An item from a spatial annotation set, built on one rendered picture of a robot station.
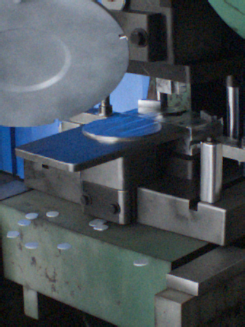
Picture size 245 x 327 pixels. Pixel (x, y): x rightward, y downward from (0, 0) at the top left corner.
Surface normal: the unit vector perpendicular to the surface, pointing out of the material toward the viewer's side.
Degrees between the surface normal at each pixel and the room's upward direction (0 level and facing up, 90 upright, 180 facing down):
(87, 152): 0
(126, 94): 90
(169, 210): 90
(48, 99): 125
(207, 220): 90
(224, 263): 0
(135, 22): 90
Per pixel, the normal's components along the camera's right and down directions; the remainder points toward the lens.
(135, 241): -0.02, -0.95
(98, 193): -0.68, 0.23
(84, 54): 0.05, 0.79
